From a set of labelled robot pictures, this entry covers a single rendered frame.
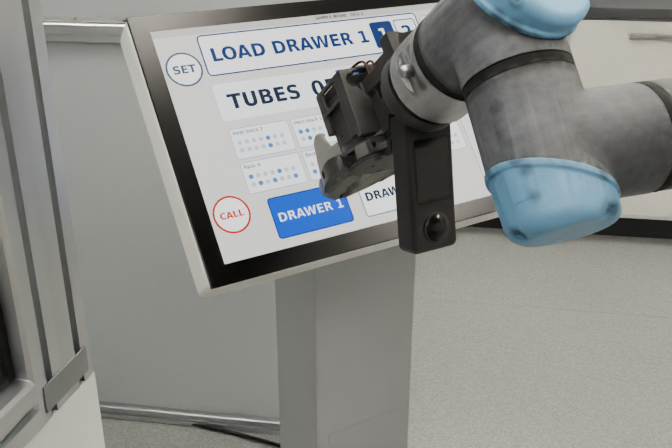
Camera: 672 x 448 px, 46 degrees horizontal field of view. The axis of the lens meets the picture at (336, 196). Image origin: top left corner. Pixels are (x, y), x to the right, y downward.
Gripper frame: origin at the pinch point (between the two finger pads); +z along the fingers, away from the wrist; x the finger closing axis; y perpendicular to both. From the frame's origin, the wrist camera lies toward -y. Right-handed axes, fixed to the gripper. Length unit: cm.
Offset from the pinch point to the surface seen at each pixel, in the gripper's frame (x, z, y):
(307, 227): 0.5, 7.4, -0.8
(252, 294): -31, 110, 10
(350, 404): -11.2, 35.4, -20.4
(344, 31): -12.5, 7.2, 22.0
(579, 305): -150, 136, -17
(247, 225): 7.0, 7.4, 0.8
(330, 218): -2.5, 7.3, -0.4
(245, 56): 1.3, 7.3, 20.0
